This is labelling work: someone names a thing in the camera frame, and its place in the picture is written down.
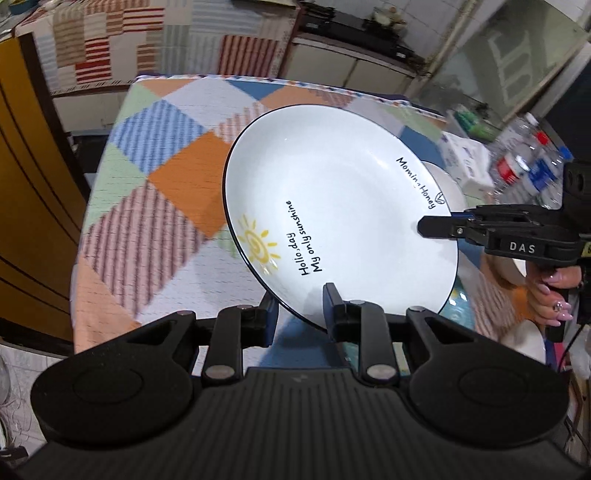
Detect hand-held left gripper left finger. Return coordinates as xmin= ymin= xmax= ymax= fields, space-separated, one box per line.
xmin=124 ymin=293 xmax=280 ymax=387

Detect striped patchwork counter cloth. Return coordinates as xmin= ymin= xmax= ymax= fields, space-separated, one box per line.
xmin=14 ymin=0 xmax=301 ymax=95

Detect white plate with sun print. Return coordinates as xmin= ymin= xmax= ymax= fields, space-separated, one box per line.
xmin=222 ymin=105 xmax=460 ymax=333

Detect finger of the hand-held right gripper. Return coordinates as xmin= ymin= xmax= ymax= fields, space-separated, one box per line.
xmin=450 ymin=205 xmax=562 ymax=232
xmin=418 ymin=214 xmax=491 ymax=246

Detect leaning metal sheet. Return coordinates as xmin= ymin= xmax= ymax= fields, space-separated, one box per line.
xmin=431 ymin=9 xmax=589 ymax=125

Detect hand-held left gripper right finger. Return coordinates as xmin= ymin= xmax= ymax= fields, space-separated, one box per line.
xmin=322 ymin=282 xmax=469 ymax=387

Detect checkered patchwork tablecloth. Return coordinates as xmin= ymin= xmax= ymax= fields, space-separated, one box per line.
xmin=69 ymin=74 xmax=550 ymax=370

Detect blue label water bottle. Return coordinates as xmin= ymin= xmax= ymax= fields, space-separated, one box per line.
xmin=524 ymin=148 xmax=568 ymax=208

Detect white base cabinet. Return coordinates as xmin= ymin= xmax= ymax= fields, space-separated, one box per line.
xmin=279 ymin=37 xmax=419 ymax=93

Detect black gas stove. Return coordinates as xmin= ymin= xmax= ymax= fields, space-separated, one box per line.
xmin=295 ymin=9 xmax=426 ymax=70

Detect white tissue box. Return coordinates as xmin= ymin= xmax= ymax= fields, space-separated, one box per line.
xmin=436 ymin=131 xmax=492 ymax=197

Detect clear plastic bottle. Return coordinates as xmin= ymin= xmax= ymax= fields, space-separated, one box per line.
xmin=496 ymin=113 xmax=541 ymax=158

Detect green plastic basket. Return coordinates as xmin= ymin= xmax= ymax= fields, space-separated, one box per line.
xmin=450 ymin=105 xmax=502 ymax=141

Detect red label water bottle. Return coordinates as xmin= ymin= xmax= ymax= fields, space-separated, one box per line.
xmin=492 ymin=131 xmax=552 ymax=195

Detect person's right hand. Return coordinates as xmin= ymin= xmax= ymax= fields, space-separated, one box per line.
xmin=526 ymin=268 xmax=578 ymax=328

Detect brown wooden chair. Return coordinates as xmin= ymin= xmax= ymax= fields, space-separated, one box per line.
xmin=0 ymin=34 xmax=90 ymax=344

